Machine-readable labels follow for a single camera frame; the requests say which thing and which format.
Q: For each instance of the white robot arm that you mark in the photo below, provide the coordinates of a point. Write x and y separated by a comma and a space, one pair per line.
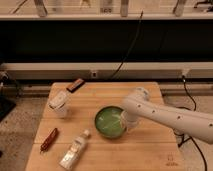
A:
136, 105

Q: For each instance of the clear plastic bottle white label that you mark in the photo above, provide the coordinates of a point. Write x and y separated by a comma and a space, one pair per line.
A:
75, 150

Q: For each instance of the white wall outlet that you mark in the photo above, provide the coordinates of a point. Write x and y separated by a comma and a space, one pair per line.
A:
94, 74

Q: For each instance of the green ceramic bowl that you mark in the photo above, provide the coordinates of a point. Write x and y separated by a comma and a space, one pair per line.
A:
108, 122

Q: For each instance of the clear plastic cup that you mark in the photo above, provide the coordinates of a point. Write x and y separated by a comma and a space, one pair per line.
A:
58, 104

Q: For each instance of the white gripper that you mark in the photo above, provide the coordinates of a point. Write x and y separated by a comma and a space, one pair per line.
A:
129, 121

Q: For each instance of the brown rectangular block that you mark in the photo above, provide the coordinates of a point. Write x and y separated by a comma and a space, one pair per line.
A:
75, 85

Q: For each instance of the red-brown pocket knife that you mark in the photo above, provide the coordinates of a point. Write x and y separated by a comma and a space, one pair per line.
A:
49, 140

